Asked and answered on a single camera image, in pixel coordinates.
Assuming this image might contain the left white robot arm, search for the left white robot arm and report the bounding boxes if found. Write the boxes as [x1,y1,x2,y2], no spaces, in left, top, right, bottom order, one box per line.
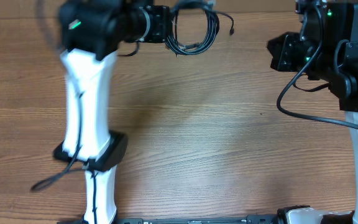
[53,1,172,223]

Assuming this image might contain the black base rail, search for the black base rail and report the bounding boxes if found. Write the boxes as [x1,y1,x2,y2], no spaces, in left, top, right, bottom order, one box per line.
[57,213,279,224]

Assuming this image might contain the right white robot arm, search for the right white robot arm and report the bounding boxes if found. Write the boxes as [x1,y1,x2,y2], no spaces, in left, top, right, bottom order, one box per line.
[267,1,358,223]

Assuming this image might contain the black cable bundle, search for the black cable bundle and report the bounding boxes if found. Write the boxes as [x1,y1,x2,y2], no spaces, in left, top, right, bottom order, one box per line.
[165,0,235,57]

